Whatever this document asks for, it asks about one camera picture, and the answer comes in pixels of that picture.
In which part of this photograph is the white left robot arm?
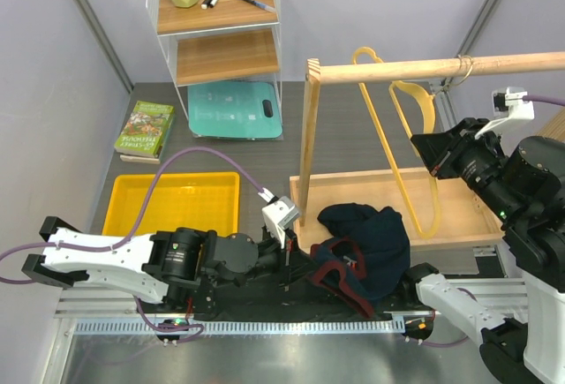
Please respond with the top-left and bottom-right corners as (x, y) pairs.
(21, 216), (317, 312)

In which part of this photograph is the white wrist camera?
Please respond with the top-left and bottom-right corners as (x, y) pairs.
(258, 187), (300, 248)
(475, 87), (535, 139)

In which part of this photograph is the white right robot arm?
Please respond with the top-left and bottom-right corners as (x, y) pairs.
(398, 118), (564, 383)

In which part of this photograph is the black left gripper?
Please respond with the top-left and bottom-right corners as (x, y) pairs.
(237, 223), (320, 291)

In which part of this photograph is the wooden clothes rack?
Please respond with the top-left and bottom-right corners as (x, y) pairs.
(289, 51), (565, 261)

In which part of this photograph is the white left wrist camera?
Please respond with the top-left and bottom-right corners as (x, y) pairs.
(258, 187), (300, 248)

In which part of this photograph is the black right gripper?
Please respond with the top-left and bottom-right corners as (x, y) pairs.
(411, 114), (524, 221)

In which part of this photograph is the yellow clothes hanger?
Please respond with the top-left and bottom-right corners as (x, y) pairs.
(351, 47), (441, 240)

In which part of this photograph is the blue pen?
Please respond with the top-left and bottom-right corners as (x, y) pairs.
(241, 0), (276, 13)

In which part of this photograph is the navy maroon tank top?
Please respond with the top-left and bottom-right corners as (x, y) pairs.
(310, 203), (411, 319)

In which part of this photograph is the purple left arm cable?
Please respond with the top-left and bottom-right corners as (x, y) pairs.
(0, 147), (277, 345)

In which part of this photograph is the teal cutting board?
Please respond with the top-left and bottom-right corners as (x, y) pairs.
(187, 80), (283, 139)

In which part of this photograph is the thin wooden block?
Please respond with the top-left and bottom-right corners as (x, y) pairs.
(119, 154), (161, 165)

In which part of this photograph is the white wire shelf unit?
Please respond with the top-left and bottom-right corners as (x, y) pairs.
(146, 0), (283, 138)

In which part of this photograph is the yellow plastic tray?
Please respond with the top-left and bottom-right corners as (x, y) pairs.
(102, 172), (240, 237)

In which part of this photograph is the green paperback book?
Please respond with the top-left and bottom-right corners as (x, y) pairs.
(114, 101), (175, 158)

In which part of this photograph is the white slotted cable duct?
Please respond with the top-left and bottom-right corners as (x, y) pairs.
(74, 316), (405, 336)

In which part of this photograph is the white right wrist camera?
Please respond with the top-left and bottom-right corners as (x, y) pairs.
(475, 87), (535, 139)

